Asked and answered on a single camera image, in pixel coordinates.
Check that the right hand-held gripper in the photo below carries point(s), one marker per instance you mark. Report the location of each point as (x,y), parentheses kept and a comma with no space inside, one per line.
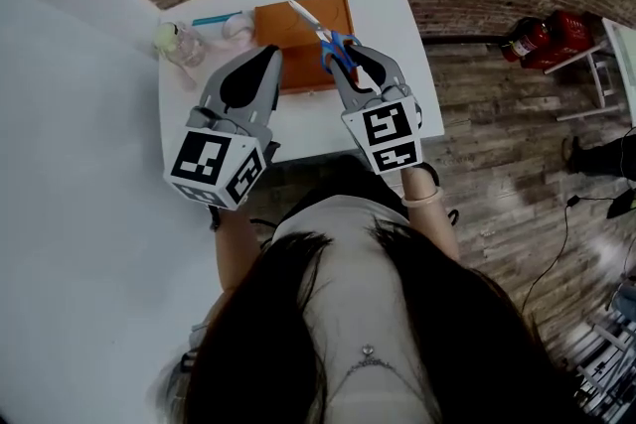
(387,129)

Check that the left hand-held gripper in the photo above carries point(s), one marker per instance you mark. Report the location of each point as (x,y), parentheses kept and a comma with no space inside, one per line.
(199,159)

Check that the orange wooden box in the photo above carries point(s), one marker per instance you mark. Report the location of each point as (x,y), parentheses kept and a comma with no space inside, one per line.
(298,64)

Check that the person's right forearm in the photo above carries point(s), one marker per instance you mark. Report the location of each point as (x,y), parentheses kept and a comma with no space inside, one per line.
(437,228)

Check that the person's left forearm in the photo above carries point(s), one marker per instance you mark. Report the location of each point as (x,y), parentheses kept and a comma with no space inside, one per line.
(236,253)

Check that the pink ribbon roll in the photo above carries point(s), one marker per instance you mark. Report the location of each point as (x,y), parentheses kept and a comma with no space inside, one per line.
(238,29)

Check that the teal stick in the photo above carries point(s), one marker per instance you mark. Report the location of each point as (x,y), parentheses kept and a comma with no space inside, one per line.
(216,18)

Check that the clear bottle with pale cap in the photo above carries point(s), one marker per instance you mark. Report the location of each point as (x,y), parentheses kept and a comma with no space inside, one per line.
(181,44)

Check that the black skirt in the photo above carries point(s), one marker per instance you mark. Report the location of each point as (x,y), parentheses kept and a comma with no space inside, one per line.
(338,179)

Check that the red fire extinguisher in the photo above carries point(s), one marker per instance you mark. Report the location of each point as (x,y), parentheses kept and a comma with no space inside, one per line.
(571,37)
(524,42)

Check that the white shirt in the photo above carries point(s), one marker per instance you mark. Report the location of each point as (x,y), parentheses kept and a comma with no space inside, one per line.
(348,288)

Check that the white metal-frame desk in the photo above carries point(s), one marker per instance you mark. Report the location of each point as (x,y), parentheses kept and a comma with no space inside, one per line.
(618,64)

